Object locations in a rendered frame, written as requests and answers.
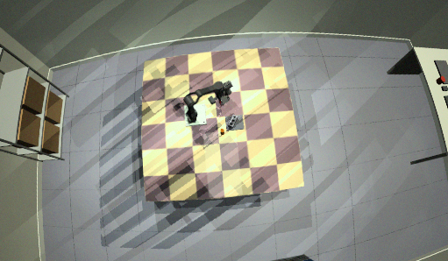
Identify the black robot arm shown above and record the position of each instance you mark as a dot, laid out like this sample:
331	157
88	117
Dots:
217	88

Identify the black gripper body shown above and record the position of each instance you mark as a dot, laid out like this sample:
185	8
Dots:
212	99

